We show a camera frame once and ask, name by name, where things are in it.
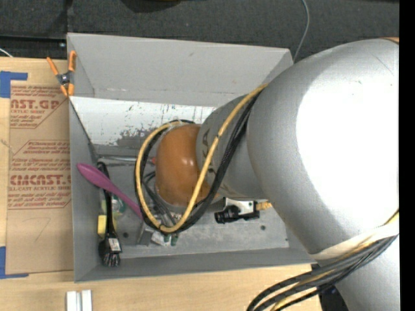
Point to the clear plastic bottle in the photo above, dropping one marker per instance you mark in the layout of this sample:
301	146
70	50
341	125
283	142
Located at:
118	207

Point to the black brush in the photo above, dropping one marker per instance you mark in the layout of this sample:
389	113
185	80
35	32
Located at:
111	253

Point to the black cylinder on white bracket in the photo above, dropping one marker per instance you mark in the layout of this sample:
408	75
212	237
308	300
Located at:
231	213

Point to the purple plastic spoon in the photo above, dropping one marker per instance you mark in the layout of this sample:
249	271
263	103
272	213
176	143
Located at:
97	176

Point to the yellow rectangular block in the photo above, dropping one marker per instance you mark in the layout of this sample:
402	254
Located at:
102	225

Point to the brown cardboard board red print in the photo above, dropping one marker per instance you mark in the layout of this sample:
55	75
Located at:
35	160

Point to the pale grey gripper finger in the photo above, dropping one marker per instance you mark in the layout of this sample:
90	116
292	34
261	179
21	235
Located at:
146	237

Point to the grey metal bin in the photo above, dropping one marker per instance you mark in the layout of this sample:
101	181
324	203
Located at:
181	73

